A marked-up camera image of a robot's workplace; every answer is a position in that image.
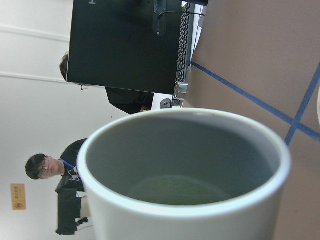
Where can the standing person with glasses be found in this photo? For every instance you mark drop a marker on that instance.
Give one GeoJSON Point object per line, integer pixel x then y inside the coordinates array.
{"type": "Point", "coordinates": [73, 208]}

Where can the black keyboard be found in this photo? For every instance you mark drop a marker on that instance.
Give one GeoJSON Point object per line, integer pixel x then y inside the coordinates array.
{"type": "Point", "coordinates": [182, 59]}

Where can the black computer mouse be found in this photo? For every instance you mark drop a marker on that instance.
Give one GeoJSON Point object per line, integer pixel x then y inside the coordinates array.
{"type": "Point", "coordinates": [165, 103]}

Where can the yellow wall sign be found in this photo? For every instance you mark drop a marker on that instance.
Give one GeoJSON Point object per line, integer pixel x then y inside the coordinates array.
{"type": "Point", "coordinates": [18, 197]}

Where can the black computer monitor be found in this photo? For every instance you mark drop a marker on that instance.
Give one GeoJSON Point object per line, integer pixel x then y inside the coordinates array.
{"type": "Point", "coordinates": [127, 44]}

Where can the seated person in black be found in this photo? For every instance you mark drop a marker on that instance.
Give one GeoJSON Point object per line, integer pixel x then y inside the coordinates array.
{"type": "Point", "coordinates": [130, 101]}

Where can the white mug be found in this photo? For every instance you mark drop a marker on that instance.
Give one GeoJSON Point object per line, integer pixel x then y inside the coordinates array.
{"type": "Point", "coordinates": [184, 174]}

